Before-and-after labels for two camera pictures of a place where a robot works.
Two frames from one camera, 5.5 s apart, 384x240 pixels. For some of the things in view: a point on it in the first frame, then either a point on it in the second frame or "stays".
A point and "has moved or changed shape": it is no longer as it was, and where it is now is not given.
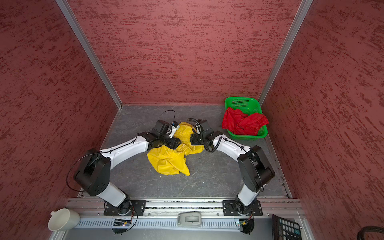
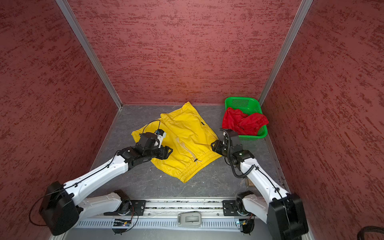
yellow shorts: x=172 y=161 has moved or changed shape
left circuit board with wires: x=120 y=225 stays
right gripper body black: x=197 y=139 to x=221 y=149
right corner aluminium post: x=284 y=51 stays
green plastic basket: x=248 y=105 stays
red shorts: x=240 y=123 stays
